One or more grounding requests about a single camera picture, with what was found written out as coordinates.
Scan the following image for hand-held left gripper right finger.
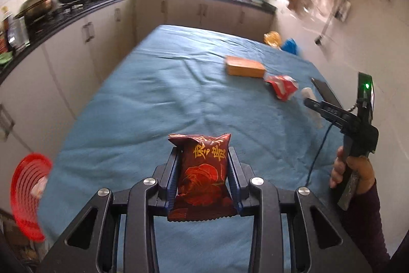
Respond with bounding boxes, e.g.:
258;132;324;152
228;147;373;273

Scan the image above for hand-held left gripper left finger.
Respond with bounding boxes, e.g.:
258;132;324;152
37;147;179;273

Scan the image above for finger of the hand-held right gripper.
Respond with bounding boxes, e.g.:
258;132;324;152
311;77;345;109
303;97;351;125

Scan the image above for white plastic bottle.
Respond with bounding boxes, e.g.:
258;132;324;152
301;86;324;130

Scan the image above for dark red snack packet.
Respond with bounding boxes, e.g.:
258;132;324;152
167;133;240;223

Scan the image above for red plastic mesh basket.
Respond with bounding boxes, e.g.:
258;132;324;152
10;152;53;242

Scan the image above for person's right forearm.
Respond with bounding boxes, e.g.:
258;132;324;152
343;179;392;273

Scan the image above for person's right hand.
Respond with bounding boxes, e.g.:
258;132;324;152
330;146;375;197

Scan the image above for red white crumpled wrapper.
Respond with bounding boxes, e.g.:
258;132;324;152
264;74;299;101

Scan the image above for blue plastic bag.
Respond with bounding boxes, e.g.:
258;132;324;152
280;38;301;56

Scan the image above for metal stand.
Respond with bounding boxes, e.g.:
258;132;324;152
315;0;349;45

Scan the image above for yellow plastic bag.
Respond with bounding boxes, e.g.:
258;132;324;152
264;31;282;48

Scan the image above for blue tablecloth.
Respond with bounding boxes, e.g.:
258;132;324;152
37;24;352;273

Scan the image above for orange cardboard box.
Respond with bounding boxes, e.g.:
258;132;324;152
224;56;266;78

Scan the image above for pink clear plastic wrapper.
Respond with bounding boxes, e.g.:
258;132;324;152
32;179;47;199

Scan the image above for white kitchen base cabinets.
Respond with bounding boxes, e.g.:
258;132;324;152
0;0;277;146

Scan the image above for black gas stove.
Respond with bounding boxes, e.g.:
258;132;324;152
24;1;94;34

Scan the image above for green cloth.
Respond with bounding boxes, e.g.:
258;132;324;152
0;51;15;68

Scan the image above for steel pot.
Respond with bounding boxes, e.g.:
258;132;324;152
6;17;31;51

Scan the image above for bronze wok with lid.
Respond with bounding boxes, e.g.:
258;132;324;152
14;0;57;19

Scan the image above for red label sauce bottle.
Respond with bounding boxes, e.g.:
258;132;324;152
0;6;13;53

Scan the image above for dark cable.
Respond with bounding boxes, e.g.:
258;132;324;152
305;122;335;190

